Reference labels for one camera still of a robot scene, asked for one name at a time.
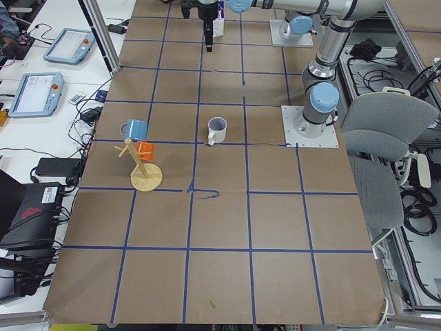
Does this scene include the orange mug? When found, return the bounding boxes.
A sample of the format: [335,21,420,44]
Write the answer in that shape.
[136,141,154,161]

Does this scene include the aluminium frame post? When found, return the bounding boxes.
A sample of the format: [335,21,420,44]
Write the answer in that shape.
[78,0,121,74]

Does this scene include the upper blue teach pendant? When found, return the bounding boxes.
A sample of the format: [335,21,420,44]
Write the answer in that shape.
[43,28,95,65]

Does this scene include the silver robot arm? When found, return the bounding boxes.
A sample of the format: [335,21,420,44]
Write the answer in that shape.
[204,7,313,52]
[227,0,385,89]

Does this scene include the white blue milk carton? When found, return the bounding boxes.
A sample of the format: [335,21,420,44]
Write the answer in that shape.
[213,0,225,37]

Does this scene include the black power adapter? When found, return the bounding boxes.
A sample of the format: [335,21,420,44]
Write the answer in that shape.
[35,158,80,177]

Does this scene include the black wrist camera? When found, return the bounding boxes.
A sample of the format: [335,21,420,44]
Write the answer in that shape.
[180,0,197,19]

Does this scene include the wooden mug tree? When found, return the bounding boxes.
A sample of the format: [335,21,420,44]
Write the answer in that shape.
[114,138,163,192]

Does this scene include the white cup grey inside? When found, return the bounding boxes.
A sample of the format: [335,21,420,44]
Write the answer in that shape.
[207,117,227,146]

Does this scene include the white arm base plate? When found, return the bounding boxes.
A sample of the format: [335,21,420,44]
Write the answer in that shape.
[269,19,314,48]
[281,106,339,148]

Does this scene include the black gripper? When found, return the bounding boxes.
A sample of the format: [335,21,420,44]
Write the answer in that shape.
[196,0,218,52]

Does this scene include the black computer box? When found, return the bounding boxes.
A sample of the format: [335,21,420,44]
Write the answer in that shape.
[1,180,64,252]

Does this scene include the blue teach pendant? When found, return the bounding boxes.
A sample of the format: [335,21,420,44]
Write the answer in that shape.
[8,72,64,118]
[43,28,95,65]

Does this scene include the blue mug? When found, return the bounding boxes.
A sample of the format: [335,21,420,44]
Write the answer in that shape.
[120,119,148,141]

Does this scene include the lower blue teach pendant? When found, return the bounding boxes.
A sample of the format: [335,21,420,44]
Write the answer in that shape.
[8,72,64,118]

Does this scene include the white remote control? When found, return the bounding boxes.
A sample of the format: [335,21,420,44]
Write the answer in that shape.
[68,92,86,106]

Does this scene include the black cloth bundle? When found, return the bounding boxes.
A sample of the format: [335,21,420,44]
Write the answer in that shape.
[349,38,382,61]

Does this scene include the grey office chair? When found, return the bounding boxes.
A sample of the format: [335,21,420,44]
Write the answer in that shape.
[341,88,439,246]

